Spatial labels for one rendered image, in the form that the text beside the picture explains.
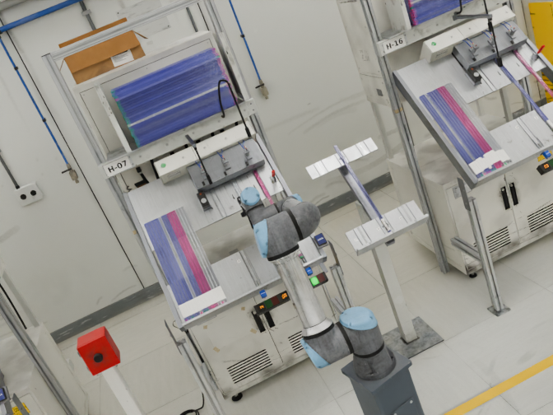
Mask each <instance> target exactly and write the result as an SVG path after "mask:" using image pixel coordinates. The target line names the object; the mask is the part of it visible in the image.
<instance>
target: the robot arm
mask: <svg viewBox="0 0 553 415"><path fill-rule="evenodd" d="M237 201H238V203H239V205H240V207H241V208H242V210H243V212H242V213H240V215H241V217H248V219H249V222H250V225H251V227H252V229H253V232H254V236H255V239H256V242H257V245H258V249H259V252H260V254H261V256H262V258H267V260H268V262H270V263H274V264H275V266H276V269H277V271H278V272H279V275H280V277H281V280H282V282H283V284H284V286H285V288H286V291H287V293H288V295H289V297H290V300H291V302H292V304H293V306H294V307H295V311H296V313H297V315H298V317H299V319H300V322H301V323H302V326H303V330H302V332H301V334H302V337H303V338H302V339H301V340H300V343H301V344H302V346H303V347H304V349H305V351H306V352H307V353H308V355H309V357H310V359H311V360H312V362H313V363H314V364H315V366H316V367H317V368H319V369H321V368H324V367H325V366H330V365H331V364H333V363H334V362H336V361H339V360H341V359H342V358H344V357H347V356H349V355H351V354H352V353H353V368H354V371H355V373H356V375H357V376H358V377H359V378H361V379H362V380H379V379H382V378H384V377H385V376H387V375H389V374H390V373H391V372H392V371H393V369H394V368H395V366H396V358H395V356H394V353H393V351H392V350H391V349H390V348H389V347H388V346H387V344H386V343H385V342H384V340H383V336H382V334H381V332H380V329H379V326H378V321H377V320H376V318H375V316H374V313H373V312H372V311H371V310H370V309H368V308H365V307H360V306H357V307H351V308H349V309H347V310H344V311H343V312H342V314H341V315H340V319H339V320H340V321H338V322H336V323H333V321H332V319H329V318H327V317H326V315H325V314H324V312H323V308H322V306H321V305H320V303H319V301H318V298H317V296H316V294H315V291H314V289H313V287H312V284H311V282H310V280H309V278H308V275H307V273H306V272H305V270H304V266H303V264H302V263H301V260H300V257H299V255H298V253H299V250H300V246H299V244H298V242H300V241H302V240H304V239H306V238H307V237H309V236H310V235H312V234H313V233H314V232H315V230H316V229H317V227H318V224H319V223H320V217H321V216H320V211H319V209H318V207H317V206H316V205H314V204H313V203H310V202H303V200H302V198H301V197H300V196H299V195H298V194H293V195H290V196H289V197H287V198H284V199H282V200H281V201H278V202H276V203H274V204H272V205H270V206H267V207H265V206H264V204H263V202H262V199H261V198H260V193H259V192H258V190H257V189H256V188H254V187H246V188H245V189H244V190H243V191H242V193H241V194H240V196H239V197H238V198H237Z"/></svg>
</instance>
